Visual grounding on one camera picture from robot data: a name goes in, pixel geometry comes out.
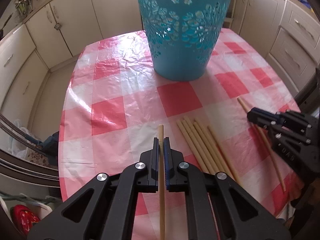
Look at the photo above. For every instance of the teal perforated plastic basket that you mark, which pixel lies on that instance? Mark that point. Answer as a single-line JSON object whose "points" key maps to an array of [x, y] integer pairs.
{"points": [[182, 34]]}

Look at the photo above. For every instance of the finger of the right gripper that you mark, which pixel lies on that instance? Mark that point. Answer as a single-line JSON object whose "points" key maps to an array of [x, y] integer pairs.
{"points": [[265, 119]]}

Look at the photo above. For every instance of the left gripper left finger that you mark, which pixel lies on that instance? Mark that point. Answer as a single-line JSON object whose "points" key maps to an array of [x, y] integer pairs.
{"points": [[148, 183]]}

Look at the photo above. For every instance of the beige kitchen base cabinets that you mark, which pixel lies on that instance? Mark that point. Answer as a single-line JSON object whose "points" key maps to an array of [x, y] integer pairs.
{"points": [[284, 32]]}

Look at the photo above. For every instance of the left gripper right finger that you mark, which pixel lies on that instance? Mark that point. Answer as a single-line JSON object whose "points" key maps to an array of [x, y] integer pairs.
{"points": [[174, 181]]}

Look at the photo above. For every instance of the red white checkered tablecloth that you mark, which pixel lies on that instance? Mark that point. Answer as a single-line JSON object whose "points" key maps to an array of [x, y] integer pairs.
{"points": [[115, 102]]}

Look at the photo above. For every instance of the wooden chopstick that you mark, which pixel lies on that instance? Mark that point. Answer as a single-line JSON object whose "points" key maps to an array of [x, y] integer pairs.
{"points": [[220, 164], [225, 155], [204, 157], [266, 143], [199, 139], [161, 184], [191, 141]]}

